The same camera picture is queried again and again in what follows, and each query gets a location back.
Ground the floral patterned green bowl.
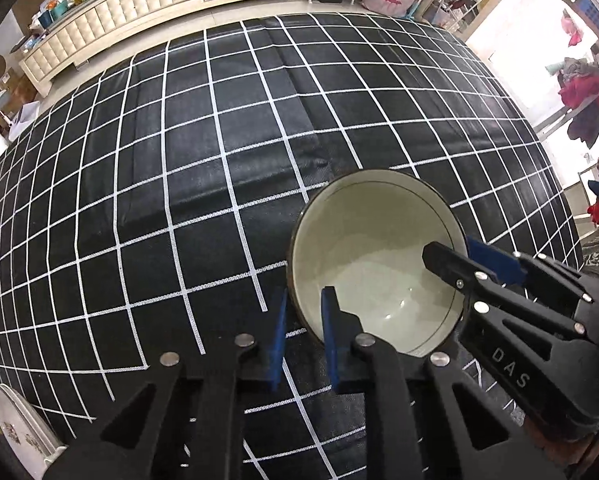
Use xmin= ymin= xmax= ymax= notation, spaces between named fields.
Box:
xmin=286 ymin=169 xmax=467 ymax=358

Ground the cartoon print white plate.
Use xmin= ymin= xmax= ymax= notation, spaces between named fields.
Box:
xmin=0 ymin=384 xmax=66 ymax=479

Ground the clothes drying rack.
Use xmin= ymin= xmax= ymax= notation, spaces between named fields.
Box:
xmin=533 ymin=0 xmax=599 ymax=261

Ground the cream tufted TV cabinet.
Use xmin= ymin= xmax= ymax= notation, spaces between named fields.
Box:
xmin=20 ymin=0 xmax=249 ymax=96

